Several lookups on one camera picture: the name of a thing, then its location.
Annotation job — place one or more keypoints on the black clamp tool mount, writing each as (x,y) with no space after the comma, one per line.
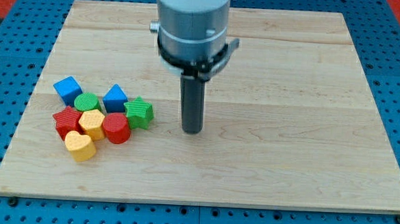
(203,70)

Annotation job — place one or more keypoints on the dark grey cylindrical pointer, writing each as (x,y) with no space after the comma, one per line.
(192,102)

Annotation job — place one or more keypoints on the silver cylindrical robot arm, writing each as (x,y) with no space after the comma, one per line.
(192,44)

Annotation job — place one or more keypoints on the green star block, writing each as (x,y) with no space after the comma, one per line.
(139,113)

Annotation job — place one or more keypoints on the red star block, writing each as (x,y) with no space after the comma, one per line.
(67,121)

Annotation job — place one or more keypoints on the blue triangular prism block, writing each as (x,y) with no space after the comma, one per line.
(114,100)

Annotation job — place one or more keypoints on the red cylinder block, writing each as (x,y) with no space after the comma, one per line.
(116,128)

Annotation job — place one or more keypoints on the light wooden board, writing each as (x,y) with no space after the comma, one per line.
(289,124)

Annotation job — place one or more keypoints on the green cylinder block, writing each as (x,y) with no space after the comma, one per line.
(87,101)

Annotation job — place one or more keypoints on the yellow pentagon block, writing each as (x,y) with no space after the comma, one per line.
(92,124)

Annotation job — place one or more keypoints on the blue cube block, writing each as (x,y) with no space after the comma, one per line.
(68,89)

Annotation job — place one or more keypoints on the yellow heart block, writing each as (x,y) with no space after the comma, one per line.
(81,147)

